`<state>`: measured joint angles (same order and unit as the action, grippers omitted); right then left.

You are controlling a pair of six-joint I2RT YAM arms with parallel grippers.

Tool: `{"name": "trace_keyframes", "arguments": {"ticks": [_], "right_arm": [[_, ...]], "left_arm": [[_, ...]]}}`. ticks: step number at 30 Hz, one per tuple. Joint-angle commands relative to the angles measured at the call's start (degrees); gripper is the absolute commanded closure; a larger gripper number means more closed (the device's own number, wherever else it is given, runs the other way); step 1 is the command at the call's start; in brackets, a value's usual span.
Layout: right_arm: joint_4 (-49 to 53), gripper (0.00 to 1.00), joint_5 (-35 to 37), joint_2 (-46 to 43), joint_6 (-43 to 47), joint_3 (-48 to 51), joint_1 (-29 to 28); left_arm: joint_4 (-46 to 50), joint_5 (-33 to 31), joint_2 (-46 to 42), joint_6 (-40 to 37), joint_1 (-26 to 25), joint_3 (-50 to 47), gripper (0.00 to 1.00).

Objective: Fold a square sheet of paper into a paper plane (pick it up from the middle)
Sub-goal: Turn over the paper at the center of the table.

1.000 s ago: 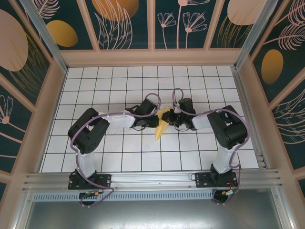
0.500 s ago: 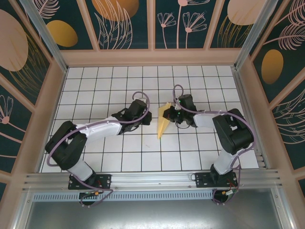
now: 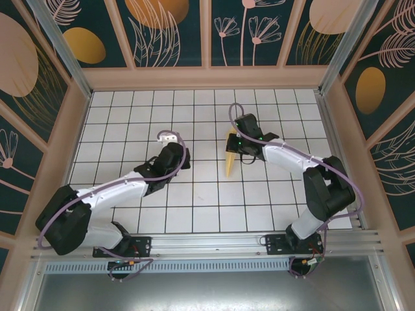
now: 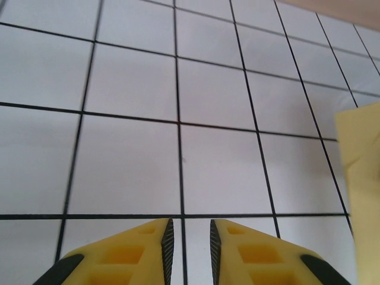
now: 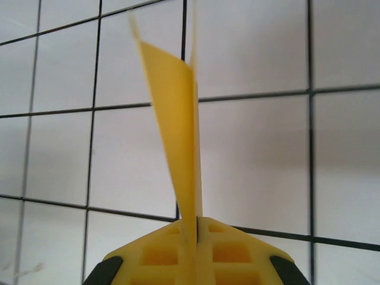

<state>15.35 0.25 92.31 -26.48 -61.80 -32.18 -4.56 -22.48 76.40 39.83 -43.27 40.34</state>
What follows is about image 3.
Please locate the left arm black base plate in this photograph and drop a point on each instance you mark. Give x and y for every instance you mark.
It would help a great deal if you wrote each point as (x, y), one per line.
(142, 246)

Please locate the aluminium frame bar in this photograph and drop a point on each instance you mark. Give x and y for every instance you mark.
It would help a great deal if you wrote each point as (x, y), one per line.
(387, 285)
(29, 285)

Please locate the grey metal sheet panel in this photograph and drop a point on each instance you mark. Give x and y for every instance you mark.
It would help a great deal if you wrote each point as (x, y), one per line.
(207, 291)

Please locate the aluminium corner post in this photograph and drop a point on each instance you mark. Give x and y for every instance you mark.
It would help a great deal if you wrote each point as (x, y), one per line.
(343, 48)
(65, 55)

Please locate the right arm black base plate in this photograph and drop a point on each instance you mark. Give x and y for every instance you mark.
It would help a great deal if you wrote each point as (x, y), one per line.
(275, 246)

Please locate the small circuit board blue light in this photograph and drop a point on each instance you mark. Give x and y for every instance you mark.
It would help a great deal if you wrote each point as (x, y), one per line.
(116, 264)

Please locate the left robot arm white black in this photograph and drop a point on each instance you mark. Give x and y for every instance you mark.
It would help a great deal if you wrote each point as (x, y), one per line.
(110, 194)

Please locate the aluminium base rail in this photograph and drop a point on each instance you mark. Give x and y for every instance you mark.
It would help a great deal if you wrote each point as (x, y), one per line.
(207, 243)

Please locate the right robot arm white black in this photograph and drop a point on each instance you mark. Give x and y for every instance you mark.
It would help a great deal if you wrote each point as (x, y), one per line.
(285, 158)

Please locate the small green circuit board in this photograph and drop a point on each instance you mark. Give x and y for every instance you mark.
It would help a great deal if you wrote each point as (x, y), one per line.
(313, 262)

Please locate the aluminium side rail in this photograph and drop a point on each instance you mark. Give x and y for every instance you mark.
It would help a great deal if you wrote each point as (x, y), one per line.
(337, 136)

